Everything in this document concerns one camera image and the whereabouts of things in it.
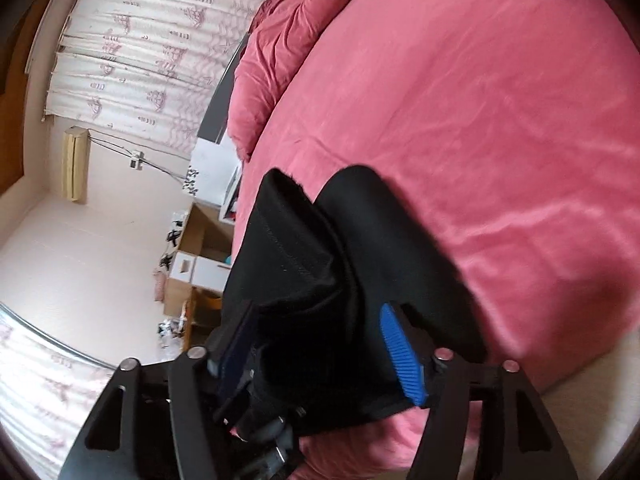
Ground brown wooden door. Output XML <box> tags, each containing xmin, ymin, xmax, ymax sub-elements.
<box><xmin>0</xmin><ymin>0</ymin><xmax>67</xmax><ymax>197</ymax></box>

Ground black cable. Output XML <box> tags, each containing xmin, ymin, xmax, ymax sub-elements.
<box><xmin>87</xmin><ymin>130</ymin><xmax>192</xmax><ymax>182</ymax></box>

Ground pink duvet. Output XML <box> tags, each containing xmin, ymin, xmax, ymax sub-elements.
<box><xmin>226</xmin><ymin>0</ymin><xmax>382</xmax><ymax>162</ymax></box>

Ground wooden desk with white cabinet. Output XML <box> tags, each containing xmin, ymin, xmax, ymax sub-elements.
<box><xmin>152</xmin><ymin>202</ymin><xmax>237</xmax><ymax>352</ymax></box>

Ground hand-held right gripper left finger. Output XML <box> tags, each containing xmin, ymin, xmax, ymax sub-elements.
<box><xmin>57</xmin><ymin>300</ymin><xmax>257</xmax><ymax>480</ymax></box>

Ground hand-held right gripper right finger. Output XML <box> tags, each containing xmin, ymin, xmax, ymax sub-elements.
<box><xmin>379</xmin><ymin>302</ymin><xmax>574</xmax><ymax>480</ymax></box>

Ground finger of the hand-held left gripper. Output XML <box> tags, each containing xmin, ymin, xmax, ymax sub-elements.
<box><xmin>215</xmin><ymin>399</ymin><xmax>307</xmax><ymax>480</ymax></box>

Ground pink bed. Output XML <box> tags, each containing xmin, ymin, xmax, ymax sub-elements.
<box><xmin>225</xmin><ymin>0</ymin><xmax>640</xmax><ymax>476</ymax></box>

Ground air conditioner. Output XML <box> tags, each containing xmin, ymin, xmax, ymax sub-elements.
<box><xmin>61</xmin><ymin>127</ymin><xmax>92</xmax><ymax>205</ymax></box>

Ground pile of papers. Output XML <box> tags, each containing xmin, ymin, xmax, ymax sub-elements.
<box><xmin>157</xmin><ymin>316</ymin><xmax>189</xmax><ymax>342</ymax></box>

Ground black pants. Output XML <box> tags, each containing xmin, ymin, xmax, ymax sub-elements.
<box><xmin>220</xmin><ymin>165</ymin><xmax>489</xmax><ymax>434</ymax></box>

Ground grey headboard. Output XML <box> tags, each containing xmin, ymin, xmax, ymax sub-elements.
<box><xmin>197</xmin><ymin>35</ymin><xmax>252</xmax><ymax>147</ymax></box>

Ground white nightstand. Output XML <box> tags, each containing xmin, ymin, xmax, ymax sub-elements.
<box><xmin>218</xmin><ymin>165</ymin><xmax>247</xmax><ymax>227</ymax></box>

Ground pale printed curtain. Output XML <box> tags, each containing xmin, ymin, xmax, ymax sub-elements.
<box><xmin>0</xmin><ymin>304</ymin><xmax>117</xmax><ymax>472</ymax></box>

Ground ship print curtain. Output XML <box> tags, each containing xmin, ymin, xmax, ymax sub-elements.
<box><xmin>42</xmin><ymin>0</ymin><xmax>284</xmax><ymax>162</ymax></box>

